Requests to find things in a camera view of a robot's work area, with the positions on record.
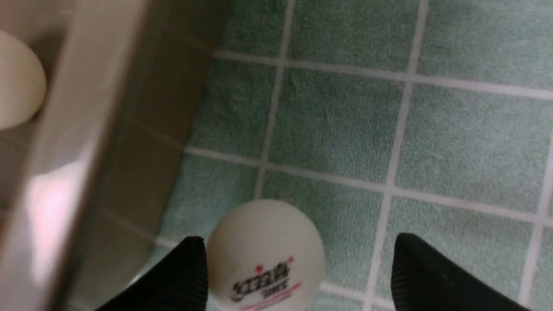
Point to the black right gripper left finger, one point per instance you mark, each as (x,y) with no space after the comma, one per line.
(178,282)

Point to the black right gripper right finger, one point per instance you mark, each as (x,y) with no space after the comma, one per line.
(423,279)

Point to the olive green plastic bin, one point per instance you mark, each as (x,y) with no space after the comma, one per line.
(85,181)

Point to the plain white ping-pong ball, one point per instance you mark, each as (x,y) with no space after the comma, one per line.
(23,82)

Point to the green checkered tablecloth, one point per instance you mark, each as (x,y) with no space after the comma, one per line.
(376,117)

